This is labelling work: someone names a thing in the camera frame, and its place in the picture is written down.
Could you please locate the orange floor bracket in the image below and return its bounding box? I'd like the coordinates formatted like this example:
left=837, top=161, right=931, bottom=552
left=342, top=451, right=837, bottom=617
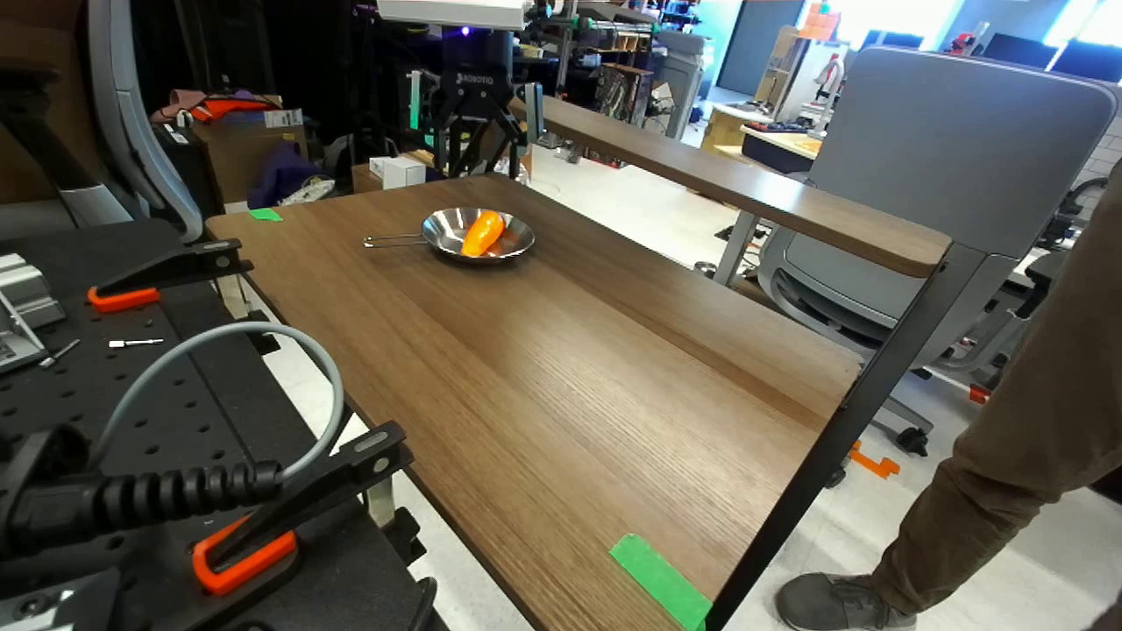
left=850, top=439, right=904, bottom=485

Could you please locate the brown cardboard box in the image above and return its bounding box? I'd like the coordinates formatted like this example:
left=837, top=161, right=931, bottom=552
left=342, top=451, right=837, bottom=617
left=190, top=104, right=316, bottom=203

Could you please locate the light wooden desk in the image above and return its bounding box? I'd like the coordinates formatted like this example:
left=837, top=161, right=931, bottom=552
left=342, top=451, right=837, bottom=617
left=699, top=101, right=830, bottom=170

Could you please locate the grey curved frame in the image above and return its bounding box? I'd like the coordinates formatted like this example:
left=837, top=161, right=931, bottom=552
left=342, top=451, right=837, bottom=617
left=83, top=0, right=211, bottom=246

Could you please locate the black perforated board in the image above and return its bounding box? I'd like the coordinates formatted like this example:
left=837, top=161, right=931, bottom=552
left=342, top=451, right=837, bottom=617
left=0, top=217, right=443, bottom=631

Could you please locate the orange cloth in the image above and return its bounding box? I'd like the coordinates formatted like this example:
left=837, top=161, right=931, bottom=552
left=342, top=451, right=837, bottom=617
left=187, top=91, right=281, bottom=129

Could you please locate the purple cloth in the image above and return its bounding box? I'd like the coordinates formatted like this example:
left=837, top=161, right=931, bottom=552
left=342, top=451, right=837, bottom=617
left=245, top=140, right=328, bottom=210

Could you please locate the grey smooth cable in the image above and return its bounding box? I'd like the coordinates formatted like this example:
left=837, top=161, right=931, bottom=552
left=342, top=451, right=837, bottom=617
left=93, top=318, right=353, bottom=485

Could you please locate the small white box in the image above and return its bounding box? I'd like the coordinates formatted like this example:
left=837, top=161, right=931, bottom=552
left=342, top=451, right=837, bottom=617
left=364, top=151, right=432, bottom=195

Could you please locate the black slanted shelf leg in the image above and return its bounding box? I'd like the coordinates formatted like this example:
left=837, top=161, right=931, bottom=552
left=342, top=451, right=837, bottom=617
left=699, top=242, right=996, bottom=631

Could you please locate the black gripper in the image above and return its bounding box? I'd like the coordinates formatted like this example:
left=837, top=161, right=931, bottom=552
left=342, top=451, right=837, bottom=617
left=435, top=27, right=547, bottom=181

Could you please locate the black clamp orange handle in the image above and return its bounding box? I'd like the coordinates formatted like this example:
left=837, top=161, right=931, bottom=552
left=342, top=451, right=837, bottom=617
left=190, top=421, right=419, bottom=601
left=83, top=235, right=245, bottom=318

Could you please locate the grey office chair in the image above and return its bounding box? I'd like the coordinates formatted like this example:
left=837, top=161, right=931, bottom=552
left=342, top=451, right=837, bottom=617
left=754, top=45, right=1122, bottom=464

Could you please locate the silver metal pan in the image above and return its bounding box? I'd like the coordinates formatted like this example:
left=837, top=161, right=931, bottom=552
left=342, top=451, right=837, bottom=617
left=363, top=203, right=539, bottom=269

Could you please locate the orange toy carrot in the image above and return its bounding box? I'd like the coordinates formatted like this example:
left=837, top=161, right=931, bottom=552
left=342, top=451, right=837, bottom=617
left=457, top=208, right=515, bottom=263

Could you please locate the person in brown trousers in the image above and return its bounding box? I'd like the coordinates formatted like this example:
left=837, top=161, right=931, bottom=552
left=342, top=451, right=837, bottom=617
left=772, top=156, right=1122, bottom=631

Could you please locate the grey metal device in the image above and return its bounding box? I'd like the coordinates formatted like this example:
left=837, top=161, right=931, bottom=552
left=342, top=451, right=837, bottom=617
left=0, top=250, right=72, bottom=378

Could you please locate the raised wooden shelf board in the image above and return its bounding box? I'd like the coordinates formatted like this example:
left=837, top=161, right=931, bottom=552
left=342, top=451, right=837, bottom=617
left=539, top=94, right=957, bottom=282

